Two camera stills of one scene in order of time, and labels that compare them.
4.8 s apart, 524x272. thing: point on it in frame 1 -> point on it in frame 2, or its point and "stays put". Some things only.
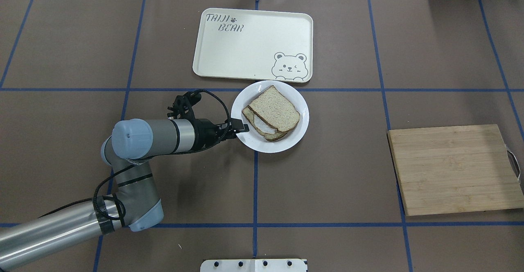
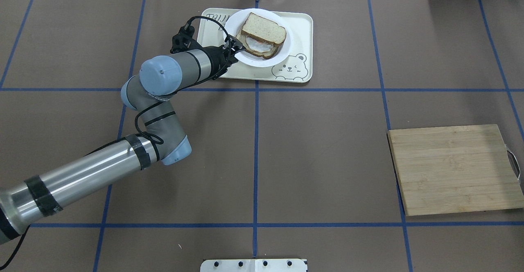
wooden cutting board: [453, 169] stays put
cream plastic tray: [264, 44] stays put
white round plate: [260, 143] -> [234, 25]
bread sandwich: [274, 109] -> [263, 29]
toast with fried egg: [272, 115] -> [255, 46]
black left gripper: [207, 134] -> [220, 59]
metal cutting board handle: [514, 163] stays put
